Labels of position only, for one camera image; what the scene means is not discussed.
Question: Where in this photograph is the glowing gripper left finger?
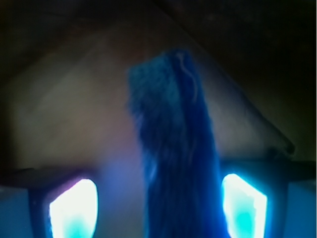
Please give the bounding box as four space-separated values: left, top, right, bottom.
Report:
28 171 98 238

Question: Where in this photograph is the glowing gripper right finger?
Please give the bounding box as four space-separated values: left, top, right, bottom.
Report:
221 163 287 238

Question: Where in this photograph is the blue sponge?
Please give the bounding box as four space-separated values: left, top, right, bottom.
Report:
128 49 229 238

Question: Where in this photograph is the brown paper bag bin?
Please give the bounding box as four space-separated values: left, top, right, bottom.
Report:
0 0 317 189

